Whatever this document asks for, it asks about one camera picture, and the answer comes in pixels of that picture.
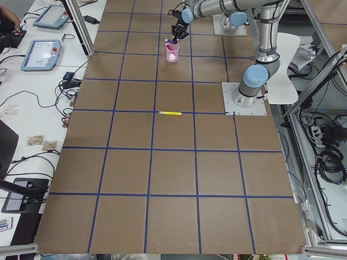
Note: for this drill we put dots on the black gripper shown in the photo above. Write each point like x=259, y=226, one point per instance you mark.
x=180, y=27

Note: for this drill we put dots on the pink mesh cup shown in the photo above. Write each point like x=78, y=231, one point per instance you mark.
x=172, y=56

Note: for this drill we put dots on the yellow marker pen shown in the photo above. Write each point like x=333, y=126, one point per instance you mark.
x=170, y=113

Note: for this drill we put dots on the black power adapter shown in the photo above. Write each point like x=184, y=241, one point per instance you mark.
x=91, y=20

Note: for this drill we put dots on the small blue black box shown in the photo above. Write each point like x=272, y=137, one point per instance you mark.
x=68, y=76

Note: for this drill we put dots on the white plastic chair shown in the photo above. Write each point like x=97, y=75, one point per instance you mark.
x=281, y=90

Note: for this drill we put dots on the far blue teach pendant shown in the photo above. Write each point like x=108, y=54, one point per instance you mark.
x=53, y=17

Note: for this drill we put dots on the blue teach pendant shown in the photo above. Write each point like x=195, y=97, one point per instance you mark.
x=42, y=55
x=53, y=17

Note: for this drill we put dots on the near blue teach pendant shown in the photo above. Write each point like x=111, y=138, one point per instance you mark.
x=42, y=55

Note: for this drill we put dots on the snack packet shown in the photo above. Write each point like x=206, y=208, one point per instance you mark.
x=49, y=145
x=35, y=140

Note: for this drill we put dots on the remote control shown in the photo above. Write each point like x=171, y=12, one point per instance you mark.
x=6, y=224

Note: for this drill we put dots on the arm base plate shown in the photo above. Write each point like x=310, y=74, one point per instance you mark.
x=237, y=104
x=239, y=32

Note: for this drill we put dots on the aluminium frame post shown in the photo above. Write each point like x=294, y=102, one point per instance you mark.
x=79, y=26

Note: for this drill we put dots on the black camera stand base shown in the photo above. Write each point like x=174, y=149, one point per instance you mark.
x=25, y=195

